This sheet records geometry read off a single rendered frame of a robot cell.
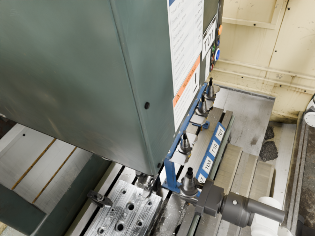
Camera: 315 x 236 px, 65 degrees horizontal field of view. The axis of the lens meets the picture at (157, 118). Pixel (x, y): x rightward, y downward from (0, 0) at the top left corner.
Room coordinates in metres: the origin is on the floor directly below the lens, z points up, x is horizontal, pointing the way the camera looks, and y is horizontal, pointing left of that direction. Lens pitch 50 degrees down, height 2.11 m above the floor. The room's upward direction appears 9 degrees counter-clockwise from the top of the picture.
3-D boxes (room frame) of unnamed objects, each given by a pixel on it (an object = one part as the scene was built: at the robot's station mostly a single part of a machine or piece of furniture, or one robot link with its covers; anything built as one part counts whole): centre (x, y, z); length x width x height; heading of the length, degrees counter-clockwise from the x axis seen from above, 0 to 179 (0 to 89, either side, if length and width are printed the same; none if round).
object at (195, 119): (0.71, -0.18, 1.21); 0.07 x 0.05 x 0.01; 57
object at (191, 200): (0.30, -0.05, 1.33); 0.06 x 0.02 x 0.03; 57
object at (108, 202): (0.50, 0.33, 0.97); 0.13 x 0.03 x 0.15; 57
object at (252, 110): (1.00, -0.23, 0.75); 0.89 x 0.70 x 0.26; 57
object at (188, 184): (0.33, -0.07, 1.41); 0.04 x 0.04 x 0.07
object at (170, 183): (0.55, -0.02, 1.05); 0.10 x 0.05 x 0.30; 57
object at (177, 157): (0.52, -0.07, 1.21); 0.07 x 0.05 x 0.01; 57
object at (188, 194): (0.33, -0.07, 1.36); 0.06 x 0.06 x 0.03
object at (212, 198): (0.28, -0.15, 1.33); 0.13 x 0.12 x 0.10; 147
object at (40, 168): (0.70, 0.50, 1.16); 0.48 x 0.05 x 0.51; 147
